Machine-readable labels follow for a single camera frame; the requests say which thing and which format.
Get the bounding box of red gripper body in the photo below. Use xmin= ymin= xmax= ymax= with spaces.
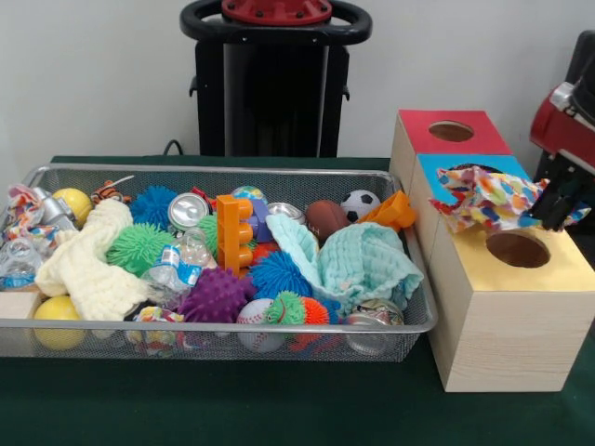
xmin=531 ymin=92 xmax=595 ymax=177

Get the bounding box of brown toy football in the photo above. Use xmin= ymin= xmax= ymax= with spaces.
xmin=305 ymin=199 xmax=352 ymax=243

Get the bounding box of blue globe ball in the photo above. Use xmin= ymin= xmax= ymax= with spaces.
xmin=231 ymin=185 xmax=270 ymax=208

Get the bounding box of purple spiky rubber ball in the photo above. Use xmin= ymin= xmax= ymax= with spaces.
xmin=178 ymin=267 xmax=257 ymax=324

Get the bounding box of dark green tablecloth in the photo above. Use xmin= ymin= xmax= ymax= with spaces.
xmin=0 ymin=155 xmax=595 ymax=446

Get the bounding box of blue spiky rubber ball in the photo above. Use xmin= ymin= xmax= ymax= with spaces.
xmin=128 ymin=185 xmax=180 ymax=231

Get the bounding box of long orange toy block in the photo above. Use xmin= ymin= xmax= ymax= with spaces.
xmin=357 ymin=189 xmax=417 ymax=232

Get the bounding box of colourful polka dot cloth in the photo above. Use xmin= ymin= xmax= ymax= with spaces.
xmin=428 ymin=165 xmax=591 ymax=233

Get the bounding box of black and white soccer ball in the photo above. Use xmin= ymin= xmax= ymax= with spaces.
xmin=340 ymin=189 xmax=382 ymax=223

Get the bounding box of yellow ball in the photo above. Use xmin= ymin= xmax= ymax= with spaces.
xmin=32 ymin=295 xmax=87 ymax=350
xmin=50 ymin=187 xmax=93 ymax=229

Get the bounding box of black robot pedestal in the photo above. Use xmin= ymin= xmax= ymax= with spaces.
xmin=178 ymin=0 xmax=373 ymax=158

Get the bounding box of cream yellow cloth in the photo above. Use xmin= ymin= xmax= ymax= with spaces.
xmin=34 ymin=199 xmax=152 ymax=322

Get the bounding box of mint green cloth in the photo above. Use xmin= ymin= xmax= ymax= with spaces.
xmin=264 ymin=213 xmax=425 ymax=310

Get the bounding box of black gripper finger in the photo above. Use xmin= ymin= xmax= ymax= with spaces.
xmin=550 ymin=166 xmax=589 ymax=231
xmin=530 ymin=157 xmax=566 ymax=219

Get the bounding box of silver mesh bin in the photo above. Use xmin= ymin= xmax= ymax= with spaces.
xmin=0 ymin=163 xmax=439 ymax=364

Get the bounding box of wooden box with three holes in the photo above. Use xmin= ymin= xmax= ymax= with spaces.
xmin=389 ymin=109 xmax=595 ymax=394

